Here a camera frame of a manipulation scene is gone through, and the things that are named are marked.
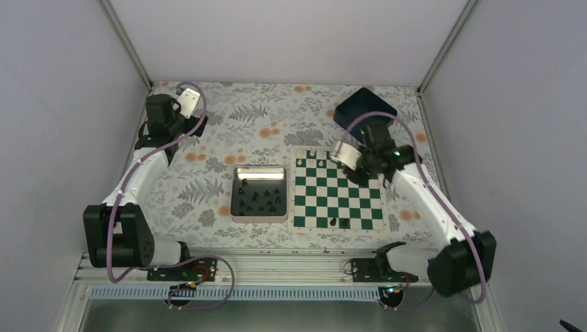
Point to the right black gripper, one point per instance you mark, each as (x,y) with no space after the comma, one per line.
(360,180)

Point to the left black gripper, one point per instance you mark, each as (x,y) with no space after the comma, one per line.
(194,123)

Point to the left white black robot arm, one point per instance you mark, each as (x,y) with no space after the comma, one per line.
(117,231)

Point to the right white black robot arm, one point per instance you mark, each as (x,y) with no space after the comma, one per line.
(463,256)

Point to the green white chess board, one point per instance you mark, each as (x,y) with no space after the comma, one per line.
(320,194)

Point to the metal tin of chess pieces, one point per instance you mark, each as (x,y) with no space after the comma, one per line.
(259,194)

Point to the dark blue square bin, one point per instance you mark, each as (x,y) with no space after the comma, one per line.
(360,102)

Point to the floral patterned table mat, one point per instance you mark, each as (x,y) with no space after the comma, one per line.
(258,124)

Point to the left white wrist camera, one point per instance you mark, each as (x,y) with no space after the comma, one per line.
(188,101)

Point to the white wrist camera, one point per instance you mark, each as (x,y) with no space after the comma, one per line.
(345,154)
(188,101)

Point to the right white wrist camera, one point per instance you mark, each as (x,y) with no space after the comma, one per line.
(345,154)

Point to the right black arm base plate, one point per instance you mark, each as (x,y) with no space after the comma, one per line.
(368,270)

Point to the aluminium front rail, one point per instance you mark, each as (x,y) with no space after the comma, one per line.
(256,267)

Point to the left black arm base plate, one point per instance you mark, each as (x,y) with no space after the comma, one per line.
(201,270)

